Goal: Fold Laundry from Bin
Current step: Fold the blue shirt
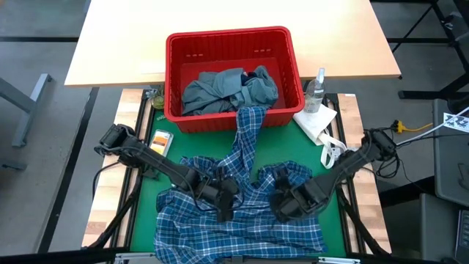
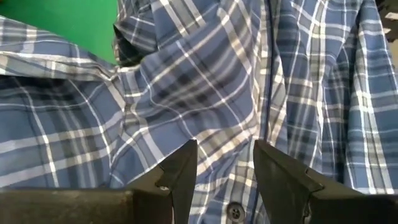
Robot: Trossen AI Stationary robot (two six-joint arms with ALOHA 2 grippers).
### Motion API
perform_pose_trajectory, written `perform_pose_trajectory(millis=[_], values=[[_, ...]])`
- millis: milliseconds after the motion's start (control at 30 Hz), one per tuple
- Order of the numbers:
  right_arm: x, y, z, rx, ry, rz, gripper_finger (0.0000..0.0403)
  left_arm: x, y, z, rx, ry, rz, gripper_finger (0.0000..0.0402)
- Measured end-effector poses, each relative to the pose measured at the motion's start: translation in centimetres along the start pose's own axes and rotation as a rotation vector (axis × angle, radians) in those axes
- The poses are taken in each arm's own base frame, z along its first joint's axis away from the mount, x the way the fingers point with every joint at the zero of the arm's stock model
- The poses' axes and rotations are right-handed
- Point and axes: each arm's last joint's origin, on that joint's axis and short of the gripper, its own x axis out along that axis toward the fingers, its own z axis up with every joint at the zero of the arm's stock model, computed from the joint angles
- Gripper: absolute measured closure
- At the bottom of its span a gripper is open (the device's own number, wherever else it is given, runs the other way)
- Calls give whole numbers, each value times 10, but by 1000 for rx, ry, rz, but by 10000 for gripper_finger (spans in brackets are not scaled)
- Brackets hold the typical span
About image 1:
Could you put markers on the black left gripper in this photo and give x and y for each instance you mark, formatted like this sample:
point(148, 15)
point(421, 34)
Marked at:
point(224, 212)

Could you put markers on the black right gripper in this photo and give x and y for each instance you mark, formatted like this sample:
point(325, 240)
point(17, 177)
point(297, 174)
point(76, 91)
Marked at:
point(308, 198)

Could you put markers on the blue plaid shirt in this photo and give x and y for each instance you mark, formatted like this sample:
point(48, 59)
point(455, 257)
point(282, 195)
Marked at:
point(249, 234)

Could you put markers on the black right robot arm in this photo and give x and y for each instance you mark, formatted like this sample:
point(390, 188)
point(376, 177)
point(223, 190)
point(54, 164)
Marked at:
point(351, 161)

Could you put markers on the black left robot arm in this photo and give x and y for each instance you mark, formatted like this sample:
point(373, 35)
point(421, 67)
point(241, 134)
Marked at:
point(157, 161)

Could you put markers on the red plastic laundry bin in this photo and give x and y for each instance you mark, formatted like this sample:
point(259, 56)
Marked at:
point(176, 47)

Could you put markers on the green table mat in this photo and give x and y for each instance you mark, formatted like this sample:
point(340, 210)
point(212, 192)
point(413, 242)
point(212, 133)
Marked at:
point(205, 143)

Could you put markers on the white tote bag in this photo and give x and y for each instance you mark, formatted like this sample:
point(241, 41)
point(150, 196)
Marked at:
point(313, 121)

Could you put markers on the orange-labelled clear plastic package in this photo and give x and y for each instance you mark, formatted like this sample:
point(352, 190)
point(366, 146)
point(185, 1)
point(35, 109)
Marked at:
point(162, 142)

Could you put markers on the clear plastic spray bottle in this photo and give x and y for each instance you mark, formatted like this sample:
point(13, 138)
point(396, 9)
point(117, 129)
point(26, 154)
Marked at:
point(313, 97)

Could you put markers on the yellow power plug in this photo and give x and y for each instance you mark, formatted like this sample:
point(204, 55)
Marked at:
point(400, 127)

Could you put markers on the grey-blue garment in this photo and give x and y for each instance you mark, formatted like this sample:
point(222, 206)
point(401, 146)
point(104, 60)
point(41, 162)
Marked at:
point(220, 91)

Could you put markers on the small potted plant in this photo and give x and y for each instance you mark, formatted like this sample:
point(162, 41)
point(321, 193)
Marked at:
point(158, 100)

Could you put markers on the grey plastic case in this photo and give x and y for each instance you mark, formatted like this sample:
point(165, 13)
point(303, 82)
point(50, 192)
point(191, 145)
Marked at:
point(450, 165)

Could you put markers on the black metal desk base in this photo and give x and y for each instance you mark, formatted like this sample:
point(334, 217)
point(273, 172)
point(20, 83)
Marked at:
point(417, 94)

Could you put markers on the black keyboard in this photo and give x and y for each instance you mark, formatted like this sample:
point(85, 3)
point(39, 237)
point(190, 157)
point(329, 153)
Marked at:
point(462, 234)

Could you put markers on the white rectangular label plate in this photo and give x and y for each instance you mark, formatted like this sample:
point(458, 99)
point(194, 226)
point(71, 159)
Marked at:
point(150, 66)

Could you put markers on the black-and-white printed marker tag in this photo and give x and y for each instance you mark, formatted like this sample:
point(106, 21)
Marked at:
point(456, 122)

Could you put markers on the light wooden table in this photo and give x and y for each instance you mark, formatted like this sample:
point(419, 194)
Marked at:
point(121, 36)

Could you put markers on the grey metal table leg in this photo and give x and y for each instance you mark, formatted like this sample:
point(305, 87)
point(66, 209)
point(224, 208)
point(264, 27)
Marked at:
point(33, 95)

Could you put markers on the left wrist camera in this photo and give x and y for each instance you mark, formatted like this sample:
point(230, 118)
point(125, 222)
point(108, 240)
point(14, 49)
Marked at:
point(223, 192)

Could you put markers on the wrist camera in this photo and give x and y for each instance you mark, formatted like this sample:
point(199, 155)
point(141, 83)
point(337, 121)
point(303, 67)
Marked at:
point(223, 192)
point(282, 207)

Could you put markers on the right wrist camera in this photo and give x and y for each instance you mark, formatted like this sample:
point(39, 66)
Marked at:
point(282, 207)

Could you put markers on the black aluminium table frame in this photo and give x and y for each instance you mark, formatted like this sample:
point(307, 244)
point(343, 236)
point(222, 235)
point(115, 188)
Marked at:
point(332, 98)

